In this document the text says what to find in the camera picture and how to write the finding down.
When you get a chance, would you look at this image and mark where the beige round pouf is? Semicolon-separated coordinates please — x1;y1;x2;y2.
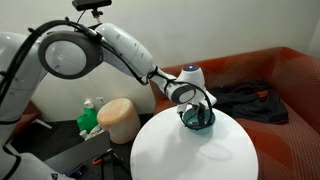
96;97;142;145

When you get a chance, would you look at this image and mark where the orange handled clamp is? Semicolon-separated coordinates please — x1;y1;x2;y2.
91;151;114;167

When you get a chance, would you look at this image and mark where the orange patterned sofa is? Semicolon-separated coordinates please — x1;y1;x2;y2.
149;46;320;180

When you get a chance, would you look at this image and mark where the teal blue bowl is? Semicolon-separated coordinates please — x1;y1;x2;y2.
181;106;216;136

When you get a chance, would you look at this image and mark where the black camera on mount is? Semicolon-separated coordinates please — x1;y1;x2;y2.
71;0;113;25

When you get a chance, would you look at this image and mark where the red chair with white legs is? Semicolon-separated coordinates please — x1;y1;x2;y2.
9;101;53;141

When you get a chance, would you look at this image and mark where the green bottle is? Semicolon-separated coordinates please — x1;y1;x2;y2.
76;107;100;133

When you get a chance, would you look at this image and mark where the black jacket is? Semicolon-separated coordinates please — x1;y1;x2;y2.
209;78;290;125

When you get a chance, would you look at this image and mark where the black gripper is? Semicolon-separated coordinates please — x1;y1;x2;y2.
188;101;210;129

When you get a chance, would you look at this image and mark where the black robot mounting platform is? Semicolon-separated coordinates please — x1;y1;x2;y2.
43;130;134;180

